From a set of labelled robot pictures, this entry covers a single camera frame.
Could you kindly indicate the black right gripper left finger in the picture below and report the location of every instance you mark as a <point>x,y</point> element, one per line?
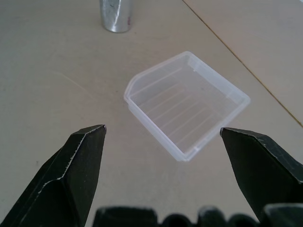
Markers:
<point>64,184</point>

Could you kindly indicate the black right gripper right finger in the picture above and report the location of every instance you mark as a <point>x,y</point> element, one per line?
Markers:
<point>258,170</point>

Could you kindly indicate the clear plastic tray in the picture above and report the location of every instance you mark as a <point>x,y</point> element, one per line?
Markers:
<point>187,106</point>

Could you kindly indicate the silver metal cylinder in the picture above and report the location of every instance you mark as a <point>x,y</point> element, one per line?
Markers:
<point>117,15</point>

